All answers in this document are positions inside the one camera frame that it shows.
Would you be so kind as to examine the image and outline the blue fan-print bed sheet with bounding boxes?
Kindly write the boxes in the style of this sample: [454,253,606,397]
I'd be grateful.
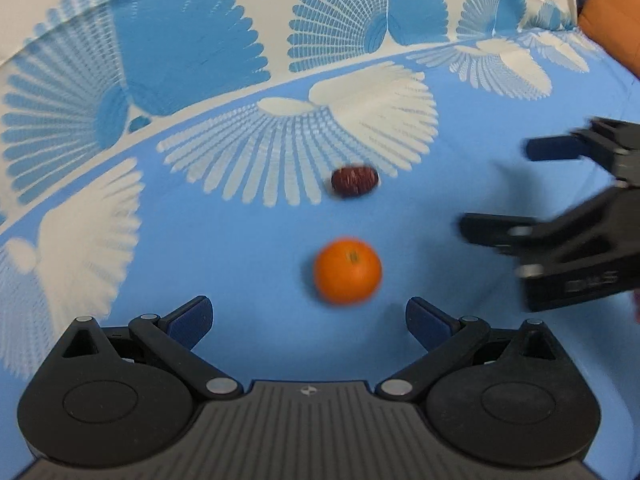
[0,0,640,480]

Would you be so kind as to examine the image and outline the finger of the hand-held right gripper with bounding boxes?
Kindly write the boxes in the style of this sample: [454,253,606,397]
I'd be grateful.
[524,131,602,163]
[458,212,552,259]

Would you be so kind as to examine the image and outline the dark red jujube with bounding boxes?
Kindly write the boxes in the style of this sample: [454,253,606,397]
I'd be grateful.
[330,163,379,197]

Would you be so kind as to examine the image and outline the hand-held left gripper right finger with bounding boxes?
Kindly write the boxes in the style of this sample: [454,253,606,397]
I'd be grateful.
[375,296,576,403]

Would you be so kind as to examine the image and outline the orange pillow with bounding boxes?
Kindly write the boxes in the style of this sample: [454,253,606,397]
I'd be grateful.
[577,0,640,80]

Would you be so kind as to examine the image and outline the small orange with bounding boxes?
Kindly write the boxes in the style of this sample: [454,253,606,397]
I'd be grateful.
[312,237,384,306]

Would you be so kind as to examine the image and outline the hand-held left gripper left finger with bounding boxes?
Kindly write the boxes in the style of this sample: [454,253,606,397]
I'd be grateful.
[47,296,245,402]

